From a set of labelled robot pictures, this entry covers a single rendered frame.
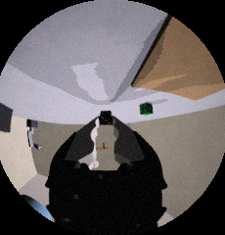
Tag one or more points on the green die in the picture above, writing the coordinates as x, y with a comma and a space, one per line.
146, 109

